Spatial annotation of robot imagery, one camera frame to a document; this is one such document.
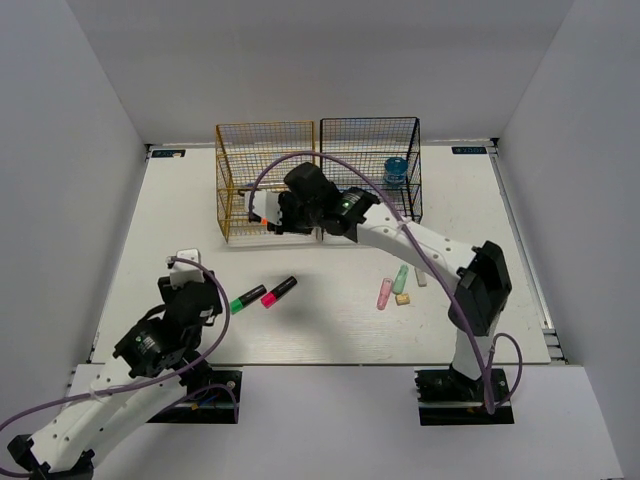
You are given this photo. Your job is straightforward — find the green cap black highlighter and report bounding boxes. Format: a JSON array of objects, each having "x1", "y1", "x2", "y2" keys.
[{"x1": 230, "y1": 284, "x2": 267, "y2": 315}]

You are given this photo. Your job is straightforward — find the pink cap black highlighter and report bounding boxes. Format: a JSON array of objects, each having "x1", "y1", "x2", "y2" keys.
[{"x1": 261, "y1": 276, "x2": 298, "y2": 309}]

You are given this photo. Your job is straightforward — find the blue tape roll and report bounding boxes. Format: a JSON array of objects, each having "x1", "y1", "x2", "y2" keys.
[{"x1": 383, "y1": 157, "x2": 409, "y2": 189}]

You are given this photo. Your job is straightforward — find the white eraser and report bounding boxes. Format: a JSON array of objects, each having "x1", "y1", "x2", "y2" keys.
[{"x1": 415, "y1": 269, "x2": 428, "y2": 287}]

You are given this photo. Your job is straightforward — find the black handled scissors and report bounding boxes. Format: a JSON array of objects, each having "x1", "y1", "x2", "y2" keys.
[{"x1": 237, "y1": 184, "x2": 253, "y2": 197}]

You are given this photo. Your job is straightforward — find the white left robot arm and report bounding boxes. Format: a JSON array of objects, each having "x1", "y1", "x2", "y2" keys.
[{"x1": 1, "y1": 265, "x2": 228, "y2": 479}]

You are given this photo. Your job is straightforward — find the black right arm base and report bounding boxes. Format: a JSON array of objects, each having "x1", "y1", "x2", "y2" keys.
[{"x1": 414, "y1": 368, "x2": 515, "y2": 426}]

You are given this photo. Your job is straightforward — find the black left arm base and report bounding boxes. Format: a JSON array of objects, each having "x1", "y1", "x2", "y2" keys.
[{"x1": 147, "y1": 368, "x2": 243, "y2": 425}]

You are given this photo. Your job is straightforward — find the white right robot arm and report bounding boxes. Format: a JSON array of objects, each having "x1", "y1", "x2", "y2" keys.
[{"x1": 254, "y1": 162, "x2": 512, "y2": 399}]

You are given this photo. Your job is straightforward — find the pink correction tape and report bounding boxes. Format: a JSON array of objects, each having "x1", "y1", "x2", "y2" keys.
[{"x1": 376, "y1": 278, "x2": 393, "y2": 310}]

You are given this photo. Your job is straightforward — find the green correction tape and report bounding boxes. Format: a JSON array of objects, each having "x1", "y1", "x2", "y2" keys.
[{"x1": 392, "y1": 264, "x2": 409, "y2": 295}]

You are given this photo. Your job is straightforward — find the yellow eraser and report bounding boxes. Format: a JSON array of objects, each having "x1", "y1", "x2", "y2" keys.
[{"x1": 395, "y1": 293, "x2": 411, "y2": 306}]

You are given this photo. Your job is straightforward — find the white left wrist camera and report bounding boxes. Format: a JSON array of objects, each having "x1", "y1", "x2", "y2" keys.
[{"x1": 165, "y1": 248, "x2": 205, "y2": 290}]

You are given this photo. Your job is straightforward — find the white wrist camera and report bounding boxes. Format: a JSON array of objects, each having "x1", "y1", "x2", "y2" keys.
[
  {"x1": 245, "y1": 190, "x2": 283, "y2": 234},
  {"x1": 165, "y1": 248, "x2": 205, "y2": 290}
]

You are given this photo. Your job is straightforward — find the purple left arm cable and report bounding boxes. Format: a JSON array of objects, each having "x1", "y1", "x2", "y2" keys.
[{"x1": 0, "y1": 257, "x2": 236, "y2": 476}]

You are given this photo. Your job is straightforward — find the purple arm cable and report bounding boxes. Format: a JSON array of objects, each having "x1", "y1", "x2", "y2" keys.
[
  {"x1": 0, "y1": 257, "x2": 236, "y2": 476},
  {"x1": 247, "y1": 151, "x2": 524, "y2": 415}
]

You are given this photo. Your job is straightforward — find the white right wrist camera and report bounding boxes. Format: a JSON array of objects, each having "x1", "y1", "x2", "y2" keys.
[{"x1": 245, "y1": 190, "x2": 283, "y2": 234}]

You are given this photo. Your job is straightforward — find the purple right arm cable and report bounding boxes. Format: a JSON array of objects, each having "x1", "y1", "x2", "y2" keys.
[{"x1": 247, "y1": 151, "x2": 524, "y2": 415}]

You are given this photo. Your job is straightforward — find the gold wire basket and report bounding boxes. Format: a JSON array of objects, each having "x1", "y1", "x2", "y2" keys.
[{"x1": 215, "y1": 121, "x2": 316, "y2": 247}]

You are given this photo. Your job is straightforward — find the black wire basket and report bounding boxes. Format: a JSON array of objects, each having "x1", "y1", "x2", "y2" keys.
[{"x1": 320, "y1": 117, "x2": 423, "y2": 223}]

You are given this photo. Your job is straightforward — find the metal table edge rail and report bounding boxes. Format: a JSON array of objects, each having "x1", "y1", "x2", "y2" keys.
[{"x1": 489, "y1": 137, "x2": 567, "y2": 365}]

